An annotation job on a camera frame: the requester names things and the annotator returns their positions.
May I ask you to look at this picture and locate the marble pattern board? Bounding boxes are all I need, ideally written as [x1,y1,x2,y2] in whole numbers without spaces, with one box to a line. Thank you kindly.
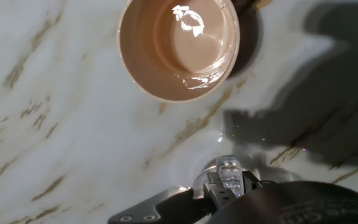
[0,0,358,224]

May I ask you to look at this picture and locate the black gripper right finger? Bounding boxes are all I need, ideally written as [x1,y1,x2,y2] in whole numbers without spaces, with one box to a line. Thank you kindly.
[242,170,276,191]

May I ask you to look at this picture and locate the orange ceramic mug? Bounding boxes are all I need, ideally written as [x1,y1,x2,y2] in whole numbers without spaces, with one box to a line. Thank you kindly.
[116,0,241,103]

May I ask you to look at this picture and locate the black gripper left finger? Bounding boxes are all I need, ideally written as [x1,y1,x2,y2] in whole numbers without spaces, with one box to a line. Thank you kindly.
[108,170,239,224]

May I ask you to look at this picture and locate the clear glass mug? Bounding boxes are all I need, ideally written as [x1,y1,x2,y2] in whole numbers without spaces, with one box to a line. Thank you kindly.
[192,154,260,200]

